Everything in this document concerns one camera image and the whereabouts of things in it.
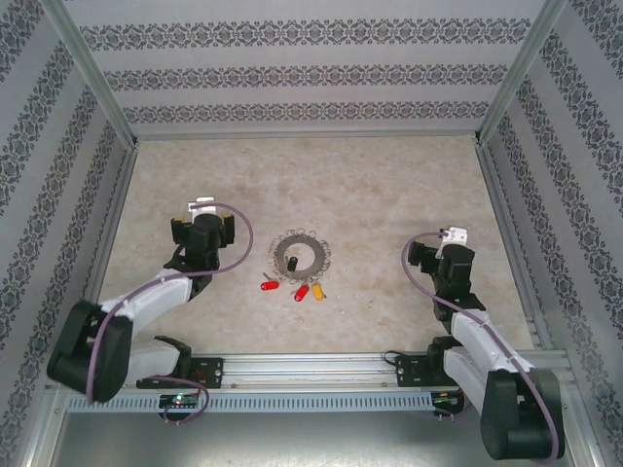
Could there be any metal disc keyring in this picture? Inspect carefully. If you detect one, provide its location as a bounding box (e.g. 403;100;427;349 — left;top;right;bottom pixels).
267;226;333;286

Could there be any left circuit board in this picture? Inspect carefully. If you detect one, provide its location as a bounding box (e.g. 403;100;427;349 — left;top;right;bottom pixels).
159;393;202;409

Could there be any grey metal tray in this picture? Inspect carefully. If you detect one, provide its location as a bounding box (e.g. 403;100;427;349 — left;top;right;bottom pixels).
28;388;605;467

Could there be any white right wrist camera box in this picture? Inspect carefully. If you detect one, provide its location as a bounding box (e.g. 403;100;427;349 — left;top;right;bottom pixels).
436;225;471;247

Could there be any aluminium left side rail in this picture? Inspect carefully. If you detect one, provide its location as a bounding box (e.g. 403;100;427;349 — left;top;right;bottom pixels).
67;143;140;356

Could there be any aluminium right side rail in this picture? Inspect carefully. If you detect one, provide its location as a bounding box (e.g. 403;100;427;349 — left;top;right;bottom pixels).
475;143;556;351

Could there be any aluminium rear frame beam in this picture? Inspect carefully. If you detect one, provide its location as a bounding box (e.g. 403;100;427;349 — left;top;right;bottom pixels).
130;126;483;142

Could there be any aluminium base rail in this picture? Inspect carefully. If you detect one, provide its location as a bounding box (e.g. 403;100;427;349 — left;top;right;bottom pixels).
46;350;578;390

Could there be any aluminium left frame post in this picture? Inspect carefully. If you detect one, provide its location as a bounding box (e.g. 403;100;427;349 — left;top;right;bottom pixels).
41;0;142;147

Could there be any aluminium frame post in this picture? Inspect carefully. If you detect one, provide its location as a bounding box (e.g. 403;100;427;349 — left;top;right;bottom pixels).
41;0;142;147
474;0;570;147

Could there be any grey slotted cable duct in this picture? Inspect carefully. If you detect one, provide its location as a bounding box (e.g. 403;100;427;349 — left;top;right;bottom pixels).
65;392;434;413

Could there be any aluminium right frame post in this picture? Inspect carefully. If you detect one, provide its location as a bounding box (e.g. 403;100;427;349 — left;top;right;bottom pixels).
474;0;570;147

